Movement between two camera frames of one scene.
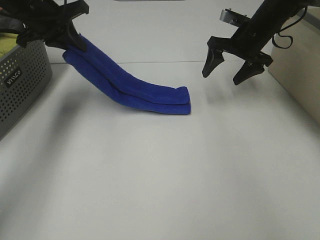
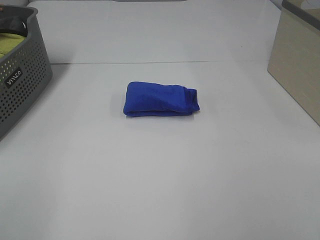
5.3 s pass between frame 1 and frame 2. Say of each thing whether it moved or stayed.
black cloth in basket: stayed
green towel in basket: stayed
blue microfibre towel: moved
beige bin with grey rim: stayed
